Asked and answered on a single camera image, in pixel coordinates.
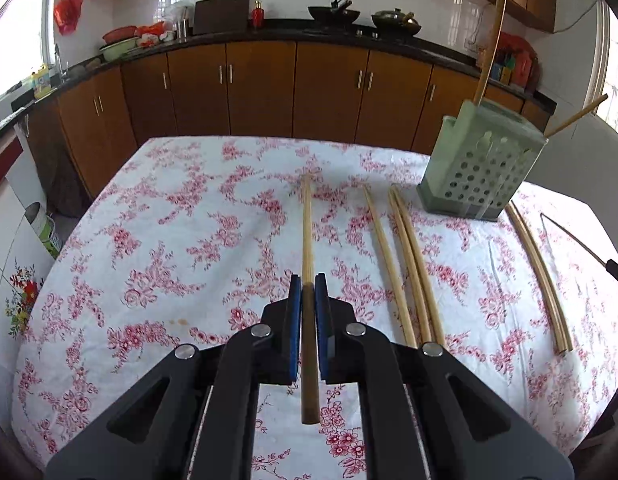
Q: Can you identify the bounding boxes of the green perforated utensil holder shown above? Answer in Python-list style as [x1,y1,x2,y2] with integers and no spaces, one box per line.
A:
[416,99,549,223]

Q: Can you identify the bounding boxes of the barred window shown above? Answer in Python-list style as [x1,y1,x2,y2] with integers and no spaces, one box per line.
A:
[596,0,618,136]

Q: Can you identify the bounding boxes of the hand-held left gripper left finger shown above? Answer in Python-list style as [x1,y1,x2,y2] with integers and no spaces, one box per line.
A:
[45,274,302,480]

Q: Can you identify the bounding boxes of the orange plastic bag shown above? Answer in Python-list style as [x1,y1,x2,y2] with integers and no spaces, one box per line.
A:
[139,22,167,48]

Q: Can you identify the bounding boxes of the window beside sink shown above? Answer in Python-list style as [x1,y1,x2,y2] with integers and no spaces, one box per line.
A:
[0,0,50,106]

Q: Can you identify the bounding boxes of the black kitchen countertop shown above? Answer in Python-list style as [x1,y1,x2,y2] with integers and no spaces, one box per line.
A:
[0,17,557,151]

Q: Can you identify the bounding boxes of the wooden base cabinets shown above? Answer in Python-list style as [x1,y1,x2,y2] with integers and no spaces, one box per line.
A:
[26,40,552,201]

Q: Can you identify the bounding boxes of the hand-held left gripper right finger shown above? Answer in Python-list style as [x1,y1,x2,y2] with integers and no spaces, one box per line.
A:
[314,274,575,480]

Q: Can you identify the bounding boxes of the hanging red plastic bag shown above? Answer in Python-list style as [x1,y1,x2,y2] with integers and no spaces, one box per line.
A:
[54,0,84,36]

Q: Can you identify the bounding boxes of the red basin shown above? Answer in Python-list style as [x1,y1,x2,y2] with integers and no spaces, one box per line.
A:
[103,26,138,45]

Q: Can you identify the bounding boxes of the red bag behind bottles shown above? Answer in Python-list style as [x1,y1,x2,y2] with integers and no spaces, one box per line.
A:
[499,32,540,91]

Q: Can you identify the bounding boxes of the floral tablecloth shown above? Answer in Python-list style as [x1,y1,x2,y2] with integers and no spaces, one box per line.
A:
[11,135,618,480]

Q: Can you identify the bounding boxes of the dark brown cutting board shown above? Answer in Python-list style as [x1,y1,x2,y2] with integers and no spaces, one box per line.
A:
[193,0,251,36]

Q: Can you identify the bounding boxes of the black wok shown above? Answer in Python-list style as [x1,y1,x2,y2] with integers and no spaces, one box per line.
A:
[308,0,361,23]

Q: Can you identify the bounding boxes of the green and white basin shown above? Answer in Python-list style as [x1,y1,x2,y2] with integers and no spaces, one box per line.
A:
[100,37,140,62]

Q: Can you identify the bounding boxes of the yellow detergent bottle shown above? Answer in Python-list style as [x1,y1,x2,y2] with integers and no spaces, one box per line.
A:
[31,65,54,100]

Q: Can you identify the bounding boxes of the lidded metal pot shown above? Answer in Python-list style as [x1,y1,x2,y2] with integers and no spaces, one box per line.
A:
[371,8,422,36]

